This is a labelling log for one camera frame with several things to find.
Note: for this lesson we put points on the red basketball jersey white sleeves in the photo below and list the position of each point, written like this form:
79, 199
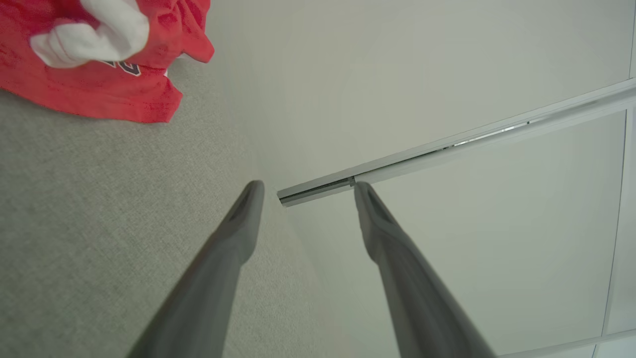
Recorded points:
99, 94

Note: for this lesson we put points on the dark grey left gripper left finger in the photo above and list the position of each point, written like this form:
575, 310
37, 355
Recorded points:
213, 278

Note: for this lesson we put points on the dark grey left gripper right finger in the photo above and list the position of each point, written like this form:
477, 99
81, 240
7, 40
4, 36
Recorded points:
412, 298

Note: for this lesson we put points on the grey aluminium partition post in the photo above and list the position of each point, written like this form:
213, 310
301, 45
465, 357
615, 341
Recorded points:
447, 148

